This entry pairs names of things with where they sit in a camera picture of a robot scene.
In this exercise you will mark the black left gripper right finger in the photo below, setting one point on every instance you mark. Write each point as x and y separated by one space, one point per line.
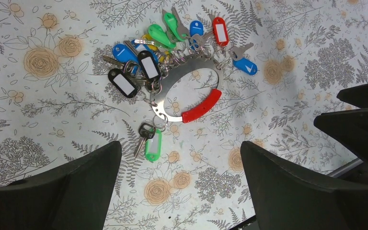
287 196

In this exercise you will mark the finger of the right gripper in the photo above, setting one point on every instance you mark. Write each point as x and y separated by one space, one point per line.
349 127

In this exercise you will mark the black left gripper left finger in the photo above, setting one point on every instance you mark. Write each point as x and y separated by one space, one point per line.
72 196

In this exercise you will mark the green key tag with key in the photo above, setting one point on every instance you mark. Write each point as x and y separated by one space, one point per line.
150 141

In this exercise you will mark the black key tag lower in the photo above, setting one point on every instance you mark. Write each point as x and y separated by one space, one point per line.
125 85

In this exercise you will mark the black key tag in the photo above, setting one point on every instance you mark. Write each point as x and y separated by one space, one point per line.
125 85
148 65

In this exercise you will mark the blue key tag right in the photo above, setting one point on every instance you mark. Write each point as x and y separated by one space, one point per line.
246 66

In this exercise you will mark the blue key tag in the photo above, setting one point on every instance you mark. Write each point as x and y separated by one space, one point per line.
246 66
123 54
196 27

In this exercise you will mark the blue key tag left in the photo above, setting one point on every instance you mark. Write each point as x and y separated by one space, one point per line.
123 54

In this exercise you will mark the black key tag upper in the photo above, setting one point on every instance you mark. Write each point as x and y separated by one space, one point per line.
148 65

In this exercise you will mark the red key tag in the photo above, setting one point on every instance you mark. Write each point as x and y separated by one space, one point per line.
220 31

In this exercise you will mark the green key tag middle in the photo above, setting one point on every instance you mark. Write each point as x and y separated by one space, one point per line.
157 34

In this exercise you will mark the blue key tag top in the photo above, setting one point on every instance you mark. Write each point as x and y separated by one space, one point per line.
196 27

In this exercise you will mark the green key tag top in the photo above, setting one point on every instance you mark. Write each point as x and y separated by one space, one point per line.
171 23

